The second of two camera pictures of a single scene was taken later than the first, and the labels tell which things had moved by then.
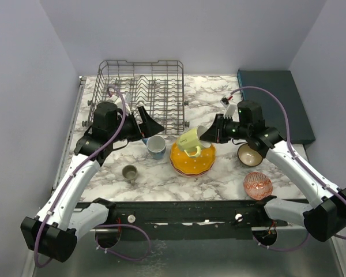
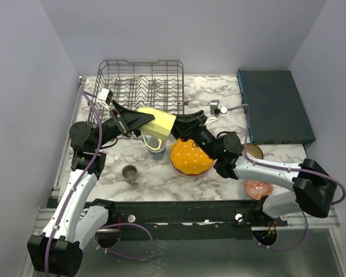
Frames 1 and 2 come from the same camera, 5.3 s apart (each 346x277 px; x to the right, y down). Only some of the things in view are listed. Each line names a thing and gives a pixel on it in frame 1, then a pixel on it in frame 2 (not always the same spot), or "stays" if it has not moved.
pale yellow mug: x=189 y=141 to x=160 y=128
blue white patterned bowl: x=258 y=185 stays
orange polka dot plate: x=191 y=165 stays
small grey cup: x=130 y=172 stays
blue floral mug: x=156 y=146 stays
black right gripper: x=215 y=133 to x=185 y=124
